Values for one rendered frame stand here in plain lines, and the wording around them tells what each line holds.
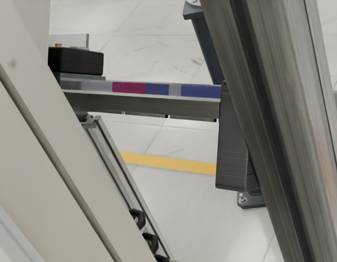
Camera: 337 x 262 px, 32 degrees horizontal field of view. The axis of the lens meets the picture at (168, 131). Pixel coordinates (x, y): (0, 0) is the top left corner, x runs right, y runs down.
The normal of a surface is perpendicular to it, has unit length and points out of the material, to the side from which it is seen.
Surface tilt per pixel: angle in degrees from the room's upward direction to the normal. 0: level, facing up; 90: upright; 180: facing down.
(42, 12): 90
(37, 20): 90
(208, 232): 0
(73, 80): 90
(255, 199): 0
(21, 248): 83
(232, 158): 48
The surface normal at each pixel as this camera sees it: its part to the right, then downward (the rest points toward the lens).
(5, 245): 0.73, 0.10
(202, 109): -0.53, 0.03
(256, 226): -0.31, -0.72
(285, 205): -0.43, 0.69
